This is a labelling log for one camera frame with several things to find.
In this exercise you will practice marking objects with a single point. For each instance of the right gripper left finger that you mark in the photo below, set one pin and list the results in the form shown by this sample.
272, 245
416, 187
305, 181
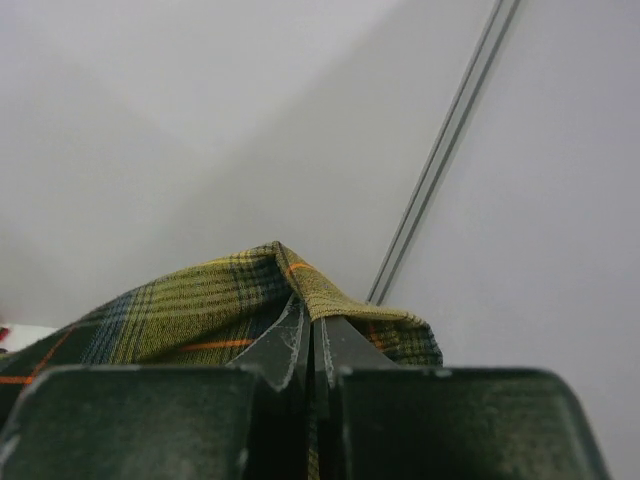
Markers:
279, 361

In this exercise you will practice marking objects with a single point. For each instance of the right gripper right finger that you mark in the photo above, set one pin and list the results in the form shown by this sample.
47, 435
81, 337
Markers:
338, 347

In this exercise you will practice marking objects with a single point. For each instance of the yellow plaid long sleeve shirt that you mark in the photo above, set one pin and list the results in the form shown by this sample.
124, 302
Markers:
140, 387

